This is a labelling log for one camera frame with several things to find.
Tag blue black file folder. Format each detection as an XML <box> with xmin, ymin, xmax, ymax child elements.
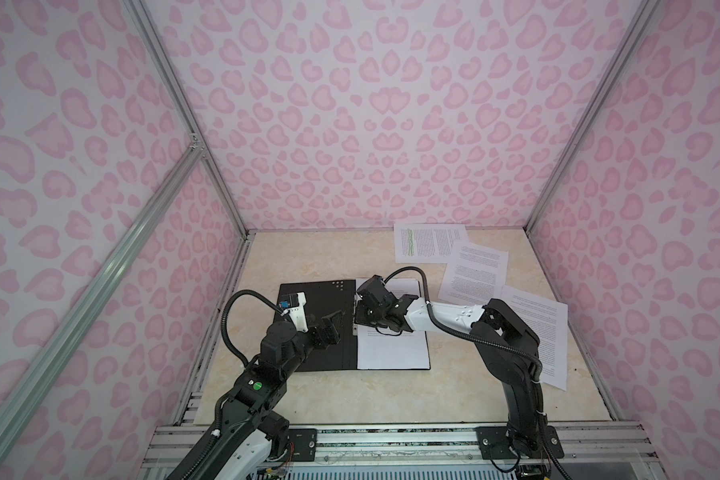
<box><xmin>272</xmin><ymin>278</ymin><xmax>431</xmax><ymax>373</ymax></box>

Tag printed paper sheet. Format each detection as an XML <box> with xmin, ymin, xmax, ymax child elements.
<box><xmin>355</xmin><ymin>296</ymin><xmax>431</xmax><ymax>370</ymax></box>

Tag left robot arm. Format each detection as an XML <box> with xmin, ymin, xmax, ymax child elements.
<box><xmin>168</xmin><ymin>310</ymin><xmax>344</xmax><ymax>479</ymax></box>

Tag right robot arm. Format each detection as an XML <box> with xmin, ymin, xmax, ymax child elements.
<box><xmin>355</xmin><ymin>275</ymin><xmax>564</xmax><ymax>460</ymax></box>

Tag green highlighted paper sheet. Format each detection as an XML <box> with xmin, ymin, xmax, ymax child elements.
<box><xmin>394</xmin><ymin>223</ymin><xmax>468</xmax><ymax>264</ymax></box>

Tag left diagonal aluminium strut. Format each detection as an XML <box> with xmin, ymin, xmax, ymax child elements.
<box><xmin>0</xmin><ymin>143</ymin><xmax>205</xmax><ymax>480</ymax></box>

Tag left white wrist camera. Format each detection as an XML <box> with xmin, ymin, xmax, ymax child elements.
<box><xmin>278</xmin><ymin>292</ymin><xmax>308</xmax><ymax>333</ymax></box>

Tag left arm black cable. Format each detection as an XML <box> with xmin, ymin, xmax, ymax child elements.
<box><xmin>220</xmin><ymin>289</ymin><xmax>283</xmax><ymax>367</ymax></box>

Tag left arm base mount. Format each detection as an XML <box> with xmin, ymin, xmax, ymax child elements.
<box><xmin>255</xmin><ymin>412</ymin><xmax>318</xmax><ymax>463</ymax></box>

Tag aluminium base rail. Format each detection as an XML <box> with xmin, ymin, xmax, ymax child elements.
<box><xmin>136</xmin><ymin>421</ymin><xmax>667</xmax><ymax>480</ymax></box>

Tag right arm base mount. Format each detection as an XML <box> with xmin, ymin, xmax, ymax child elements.
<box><xmin>475</xmin><ymin>425</ymin><xmax>565</xmax><ymax>462</ymax></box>

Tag left corner aluminium post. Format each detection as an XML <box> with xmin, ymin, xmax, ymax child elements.
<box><xmin>122</xmin><ymin>0</ymin><xmax>249</xmax><ymax>238</ymax></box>

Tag corner aluminium post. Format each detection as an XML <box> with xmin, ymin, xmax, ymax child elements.
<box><xmin>523</xmin><ymin>0</ymin><xmax>663</xmax><ymax>236</ymax></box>
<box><xmin>122</xmin><ymin>0</ymin><xmax>249</xmax><ymax>238</ymax></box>

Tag right corner aluminium post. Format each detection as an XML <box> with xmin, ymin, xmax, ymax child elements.
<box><xmin>523</xmin><ymin>0</ymin><xmax>663</xmax><ymax>236</ymax></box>

